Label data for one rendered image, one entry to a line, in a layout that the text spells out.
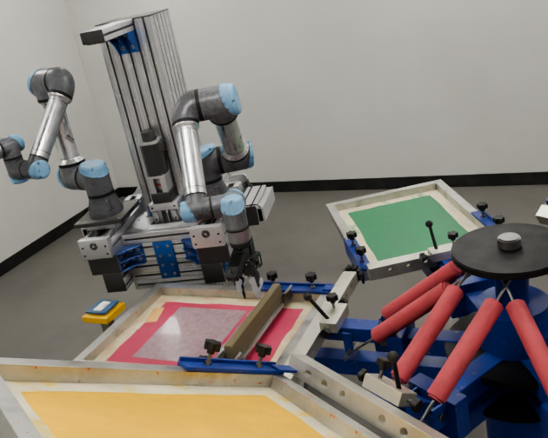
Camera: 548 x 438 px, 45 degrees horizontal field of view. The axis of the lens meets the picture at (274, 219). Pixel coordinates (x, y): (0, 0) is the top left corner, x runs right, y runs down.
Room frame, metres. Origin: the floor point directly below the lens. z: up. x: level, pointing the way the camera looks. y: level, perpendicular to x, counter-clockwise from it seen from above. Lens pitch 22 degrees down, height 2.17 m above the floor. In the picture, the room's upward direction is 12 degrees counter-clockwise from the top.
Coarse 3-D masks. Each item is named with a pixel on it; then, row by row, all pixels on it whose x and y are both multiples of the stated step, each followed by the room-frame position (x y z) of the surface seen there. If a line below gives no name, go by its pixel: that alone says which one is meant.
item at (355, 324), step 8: (344, 320) 1.85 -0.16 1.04; (352, 320) 1.84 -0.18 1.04; (360, 320) 1.83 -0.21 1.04; (368, 320) 1.82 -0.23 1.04; (376, 320) 1.82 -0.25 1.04; (344, 328) 1.81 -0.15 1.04; (352, 328) 1.80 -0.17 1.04; (360, 328) 1.78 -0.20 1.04; (368, 328) 1.77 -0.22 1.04; (328, 336) 1.84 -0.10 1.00; (336, 336) 1.82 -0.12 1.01; (352, 336) 1.80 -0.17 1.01; (360, 336) 1.78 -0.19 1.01; (368, 336) 1.77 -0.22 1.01
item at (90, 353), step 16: (160, 288) 2.48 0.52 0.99; (176, 288) 2.44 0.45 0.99; (192, 288) 2.41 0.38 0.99; (208, 288) 2.38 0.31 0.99; (224, 288) 2.35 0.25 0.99; (144, 304) 2.37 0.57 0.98; (320, 304) 2.07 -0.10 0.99; (128, 320) 2.27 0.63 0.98; (304, 320) 1.99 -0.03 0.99; (112, 336) 2.18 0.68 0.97; (96, 352) 2.09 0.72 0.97; (288, 352) 1.81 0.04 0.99
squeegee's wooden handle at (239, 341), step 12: (276, 288) 2.13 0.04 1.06; (264, 300) 2.06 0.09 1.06; (276, 300) 2.11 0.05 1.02; (252, 312) 1.99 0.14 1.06; (264, 312) 2.02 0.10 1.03; (252, 324) 1.94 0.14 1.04; (240, 336) 1.86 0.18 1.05; (252, 336) 1.92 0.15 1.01; (228, 348) 1.81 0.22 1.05; (240, 348) 1.84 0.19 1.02
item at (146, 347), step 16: (144, 336) 2.16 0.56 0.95; (160, 336) 2.14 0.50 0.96; (176, 336) 2.12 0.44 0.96; (192, 336) 2.09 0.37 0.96; (208, 336) 2.07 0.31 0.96; (224, 336) 2.05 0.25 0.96; (128, 352) 2.07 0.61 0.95; (144, 352) 2.05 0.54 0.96; (160, 352) 2.03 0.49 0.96; (176, 352) 2.01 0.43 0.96; (192, 352) 1.99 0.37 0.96; (256, 352) 1.91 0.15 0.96; (272, 352) 1.89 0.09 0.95
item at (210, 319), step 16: (176, 304) 2.37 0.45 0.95; (192, 304) 2.34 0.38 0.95; (208, 304) 2.31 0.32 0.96; (224, 304) 2.28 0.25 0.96; (160, 320) 2.26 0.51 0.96; (176, 320) 2.24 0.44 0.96; (192, 320) 2.21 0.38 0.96; (208, 320) 2.19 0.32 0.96; (224, 320) 2.16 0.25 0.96; (240, 320) 2.14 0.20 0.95; (288, 320) 2.07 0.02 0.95; (272, 336) 1.98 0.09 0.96
